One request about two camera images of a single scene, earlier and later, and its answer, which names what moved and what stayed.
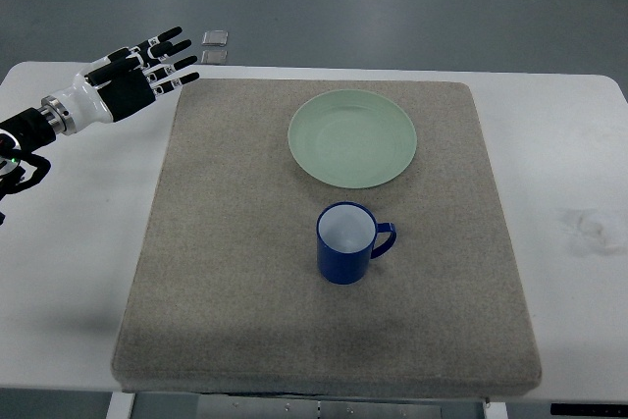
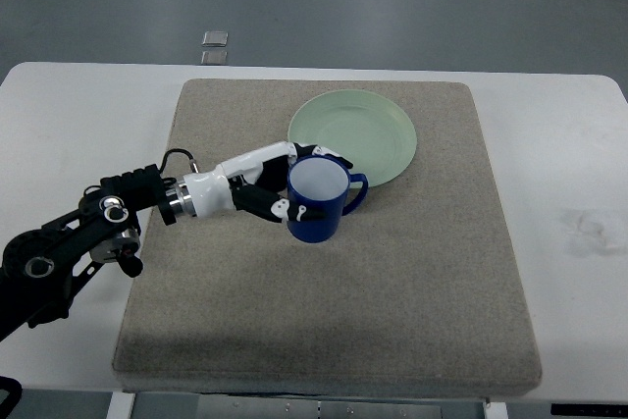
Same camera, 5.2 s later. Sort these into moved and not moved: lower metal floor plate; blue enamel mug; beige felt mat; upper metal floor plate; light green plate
Moved: blue enamel mug
Not moved: lower metal floor plate; light green plate; beige felt mat; upper metal floor plate
